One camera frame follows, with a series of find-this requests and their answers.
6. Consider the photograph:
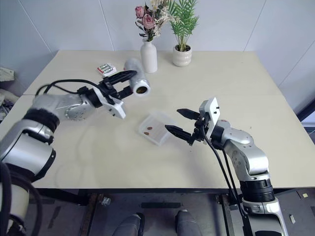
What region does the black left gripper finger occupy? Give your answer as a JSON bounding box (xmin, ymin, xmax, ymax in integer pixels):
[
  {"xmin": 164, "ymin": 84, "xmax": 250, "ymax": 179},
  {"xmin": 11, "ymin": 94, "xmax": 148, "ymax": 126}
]
[
  {"xmin": 115, "ymin": 85, "xmax": 135, "ymax": 100},
  {"xmin": 102, "ymin": 70, "xmax": 138, "ymax": 86}
]

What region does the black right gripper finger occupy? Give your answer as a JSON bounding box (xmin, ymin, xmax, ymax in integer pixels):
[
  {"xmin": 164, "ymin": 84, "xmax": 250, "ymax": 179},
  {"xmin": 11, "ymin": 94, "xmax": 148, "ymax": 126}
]
[
  {"xmin": 176, "ymin": 108, "xmax": 201, "ymax": 120},
  {"xmin": 164, "ymin": 124, "xmax": 192, "ymax": 142}
]

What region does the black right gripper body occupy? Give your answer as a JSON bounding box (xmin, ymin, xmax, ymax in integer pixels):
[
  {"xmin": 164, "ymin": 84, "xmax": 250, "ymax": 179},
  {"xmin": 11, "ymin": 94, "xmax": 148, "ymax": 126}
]
[{"xmin": 188, "ymin": 115, "xmax": 212, "ymax": 147}]

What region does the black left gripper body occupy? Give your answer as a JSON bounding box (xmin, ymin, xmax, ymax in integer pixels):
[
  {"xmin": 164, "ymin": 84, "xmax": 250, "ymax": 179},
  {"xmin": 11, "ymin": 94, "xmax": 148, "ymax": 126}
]
[{"xmin": 98, "ymin": 78, "xmax": 121, "ymax": 100}]

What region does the clear plastic box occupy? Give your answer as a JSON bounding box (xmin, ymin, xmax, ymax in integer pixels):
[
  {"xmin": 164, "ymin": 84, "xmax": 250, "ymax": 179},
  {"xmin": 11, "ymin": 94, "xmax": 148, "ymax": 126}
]
[{"xmin": 138, "ymin": 111, "xmax": 176, "ymax": 146}]

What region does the pack of green batteries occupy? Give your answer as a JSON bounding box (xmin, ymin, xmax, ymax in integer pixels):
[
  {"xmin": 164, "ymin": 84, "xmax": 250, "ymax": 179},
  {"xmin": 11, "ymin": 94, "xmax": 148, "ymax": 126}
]
[{"xmin": 95, "ymin": 63, "xmax": 117, "ymax": 76}]

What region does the white ceramic vase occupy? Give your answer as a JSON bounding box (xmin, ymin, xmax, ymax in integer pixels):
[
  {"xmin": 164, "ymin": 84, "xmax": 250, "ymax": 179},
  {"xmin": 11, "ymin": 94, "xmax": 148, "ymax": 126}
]
[{"xmin": 140, "ymin": 40, "xmax": 158, "ymax": 73}]

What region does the white ribbed plant pot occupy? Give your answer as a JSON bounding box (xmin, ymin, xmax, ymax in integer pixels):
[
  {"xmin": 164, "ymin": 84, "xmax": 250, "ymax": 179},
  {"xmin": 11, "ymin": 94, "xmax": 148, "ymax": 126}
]
[{"xmin": 172, "ymin": 44, "xmax": 192, "ymax": 67}]

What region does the dried pink flower bouquet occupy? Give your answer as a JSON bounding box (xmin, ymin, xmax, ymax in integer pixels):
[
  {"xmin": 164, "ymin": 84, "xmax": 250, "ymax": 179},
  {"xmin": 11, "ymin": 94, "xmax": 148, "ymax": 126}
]
[{"xmin": 134, "ymin": 0, "xmax": 173, "ymax": 43}]

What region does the green palm plant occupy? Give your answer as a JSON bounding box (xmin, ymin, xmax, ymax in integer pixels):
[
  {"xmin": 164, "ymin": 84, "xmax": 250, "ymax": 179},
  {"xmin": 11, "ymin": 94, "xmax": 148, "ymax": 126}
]
[{"xmin": 168, "ymin": 0, "xmax": 200, "ymax": 52}]

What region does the rusty metal bar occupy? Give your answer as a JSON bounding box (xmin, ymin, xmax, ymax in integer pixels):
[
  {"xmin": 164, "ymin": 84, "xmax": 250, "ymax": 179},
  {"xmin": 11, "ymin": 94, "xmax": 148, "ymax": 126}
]
[
  {"xmin": 80, "ymin": 193, "xmax": 101, "ymax": 236},
  {"xmin": 216, "ymin": 194, "xmax": 234, "ymax": 236}
]

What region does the beige clutter item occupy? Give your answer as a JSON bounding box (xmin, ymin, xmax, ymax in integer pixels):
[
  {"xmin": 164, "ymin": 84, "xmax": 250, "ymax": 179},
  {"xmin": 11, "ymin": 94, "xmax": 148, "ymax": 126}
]
[{"xmin": 0, "ymin": 66, "xmax": 16, "ymax": 83}]

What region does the black slanted metal bar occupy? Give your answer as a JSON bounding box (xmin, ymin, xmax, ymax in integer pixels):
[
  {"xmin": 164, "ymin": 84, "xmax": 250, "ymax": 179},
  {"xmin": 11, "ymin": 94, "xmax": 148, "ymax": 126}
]
[{"xmin": 299, "ymin": 98, "xmax": 315, "ymax": 122}]

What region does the black floor tape strip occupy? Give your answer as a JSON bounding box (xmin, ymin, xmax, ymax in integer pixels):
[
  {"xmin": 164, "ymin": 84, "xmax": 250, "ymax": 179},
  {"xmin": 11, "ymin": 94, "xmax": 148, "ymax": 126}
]
[{"xmin": 49, "ymin": 206, "xmax": 62, "ymax": 228}]

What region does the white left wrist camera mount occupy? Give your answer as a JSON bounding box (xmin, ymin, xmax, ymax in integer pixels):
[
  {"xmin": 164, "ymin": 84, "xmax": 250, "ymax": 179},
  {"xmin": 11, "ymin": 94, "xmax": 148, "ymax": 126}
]
[{"xmin": 97, "ymin": 86, "xmax": 127, "ymax": 120}]

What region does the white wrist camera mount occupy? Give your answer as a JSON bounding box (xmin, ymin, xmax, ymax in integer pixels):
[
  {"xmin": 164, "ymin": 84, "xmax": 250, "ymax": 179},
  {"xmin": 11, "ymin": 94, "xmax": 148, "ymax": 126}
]
[
  {"xmin": 198, "ymin": 97, "xmax": 221, "ymax": 138},
  {"xmin": 97, "ymin": 86, "xmax": 127, "ymax": 120}
]

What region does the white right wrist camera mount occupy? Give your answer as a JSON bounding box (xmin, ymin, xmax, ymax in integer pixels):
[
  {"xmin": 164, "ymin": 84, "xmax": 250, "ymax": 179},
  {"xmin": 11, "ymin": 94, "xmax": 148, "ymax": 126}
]
[{"xmin": 198, "ymin": 97, "xmax": 221, "ymax": 138}]

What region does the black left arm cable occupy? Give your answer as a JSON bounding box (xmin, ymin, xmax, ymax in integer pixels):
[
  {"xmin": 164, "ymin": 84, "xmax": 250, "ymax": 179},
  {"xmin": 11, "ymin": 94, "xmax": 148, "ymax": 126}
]
[{"xmin": 35, "ymin": 78, "xmax": 101, "ymax": 96}]

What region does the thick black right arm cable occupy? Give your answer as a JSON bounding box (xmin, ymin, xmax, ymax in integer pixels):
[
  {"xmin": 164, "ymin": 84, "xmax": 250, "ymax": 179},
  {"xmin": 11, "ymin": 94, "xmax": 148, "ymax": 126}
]
[{"xmin": 200, "ymin": 122, "xmax": 253, "ymax": 236}]

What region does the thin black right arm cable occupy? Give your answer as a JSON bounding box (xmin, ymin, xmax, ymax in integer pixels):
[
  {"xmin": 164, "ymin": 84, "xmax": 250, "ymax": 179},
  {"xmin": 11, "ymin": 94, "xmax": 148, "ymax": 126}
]
[{"xmin": 220, "ymin": 147, "xmax": 244, "ymax": 207}]

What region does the black metal table frame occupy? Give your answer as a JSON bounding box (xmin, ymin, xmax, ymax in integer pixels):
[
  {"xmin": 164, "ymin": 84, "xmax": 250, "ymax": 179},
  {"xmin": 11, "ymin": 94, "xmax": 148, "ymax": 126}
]
[{"xmin": 31, "ymin": 188, "xmax": 315, "ymax": 236}]

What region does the black robot torso cable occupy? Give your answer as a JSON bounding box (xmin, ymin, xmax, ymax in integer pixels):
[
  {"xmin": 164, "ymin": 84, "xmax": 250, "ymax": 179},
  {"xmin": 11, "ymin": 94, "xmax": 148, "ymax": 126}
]
[{"xmin": 0, "ymin": 163, "xmax": 44, "ymax": 236}]

